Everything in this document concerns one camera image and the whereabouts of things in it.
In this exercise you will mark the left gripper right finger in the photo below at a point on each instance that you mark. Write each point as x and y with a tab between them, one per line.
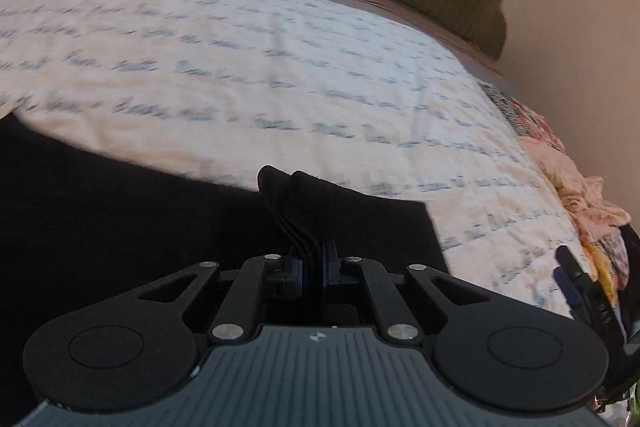
333	279

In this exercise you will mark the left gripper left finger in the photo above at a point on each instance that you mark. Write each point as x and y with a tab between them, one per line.
286	270

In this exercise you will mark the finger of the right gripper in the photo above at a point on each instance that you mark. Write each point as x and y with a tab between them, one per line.
571	294
581	280

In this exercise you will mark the black pants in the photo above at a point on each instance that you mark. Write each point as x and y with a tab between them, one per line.
78	228

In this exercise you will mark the pile of colourful clothes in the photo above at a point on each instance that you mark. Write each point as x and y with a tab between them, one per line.
597	222

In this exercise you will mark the white script-print bedspread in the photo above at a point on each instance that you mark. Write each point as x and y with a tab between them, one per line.
216	89

